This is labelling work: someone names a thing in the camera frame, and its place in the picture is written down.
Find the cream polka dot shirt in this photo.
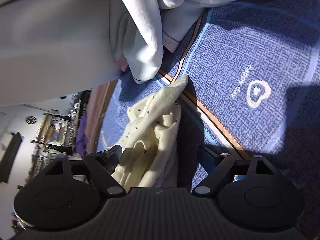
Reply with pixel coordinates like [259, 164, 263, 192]
[111, 75, 188, 191]

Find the purple cloth on bed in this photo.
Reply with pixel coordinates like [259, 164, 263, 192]
[75, 112, 88, 158]

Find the blue plaid bed sheet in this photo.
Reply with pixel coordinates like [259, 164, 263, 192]
[97, 0, 319, 227]

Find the light grey blue duvet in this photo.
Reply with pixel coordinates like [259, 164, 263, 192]
[1, 0, 238, 106]

